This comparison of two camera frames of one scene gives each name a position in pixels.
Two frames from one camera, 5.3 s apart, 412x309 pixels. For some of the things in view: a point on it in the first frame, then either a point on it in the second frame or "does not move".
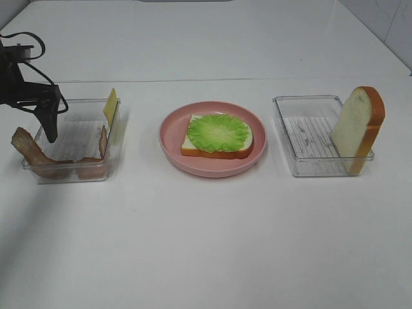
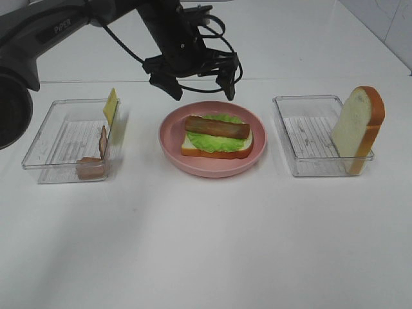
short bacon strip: [91, 168] does not move
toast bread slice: [188, 149] does not move
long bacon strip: [46, 167] to [199, 124]
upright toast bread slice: [356, 125] does not move
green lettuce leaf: [218, 132] does not move
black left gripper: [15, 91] to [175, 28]
